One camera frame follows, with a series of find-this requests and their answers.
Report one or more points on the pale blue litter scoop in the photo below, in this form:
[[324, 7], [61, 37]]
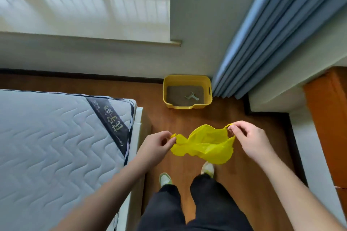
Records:
[[193, 96]]

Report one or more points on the person's right white-green shoe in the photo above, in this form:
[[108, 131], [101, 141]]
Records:
[[208, 168]]

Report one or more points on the dark baseboard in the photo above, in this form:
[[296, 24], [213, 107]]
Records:
[[81, 74]]

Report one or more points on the blue pleated curtain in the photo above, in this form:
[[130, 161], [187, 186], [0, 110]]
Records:
[[271, 36]]

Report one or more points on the person's left white-green shoe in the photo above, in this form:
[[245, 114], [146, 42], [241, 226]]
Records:
[[165, 179]]

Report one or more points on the white window sill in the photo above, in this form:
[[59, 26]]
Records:
[[81, 8]]

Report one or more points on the person's right hand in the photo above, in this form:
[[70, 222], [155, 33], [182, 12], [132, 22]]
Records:
[[254, 141]]

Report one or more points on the person's left forearm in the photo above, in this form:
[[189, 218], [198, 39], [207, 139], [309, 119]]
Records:
[[103, 201]]

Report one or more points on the white quilted mattress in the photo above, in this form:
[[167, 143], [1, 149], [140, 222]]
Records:
[[54, 157]]

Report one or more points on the person's white-green shoe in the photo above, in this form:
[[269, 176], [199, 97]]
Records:
[[208, 168], [165, 179]]

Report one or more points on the yellow litter box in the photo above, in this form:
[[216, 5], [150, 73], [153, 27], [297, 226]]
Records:
[[187, 79]]

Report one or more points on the person's right forearm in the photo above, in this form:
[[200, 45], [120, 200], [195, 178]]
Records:
[[298, 198]]

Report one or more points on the black trousers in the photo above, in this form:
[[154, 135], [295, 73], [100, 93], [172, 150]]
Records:
[[211, 203]]

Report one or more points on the yellow plastic bag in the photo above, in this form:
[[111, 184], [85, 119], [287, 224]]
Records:
[[208, 144]]

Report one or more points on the person's left hand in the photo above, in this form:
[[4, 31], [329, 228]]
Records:
[[154, 149]]

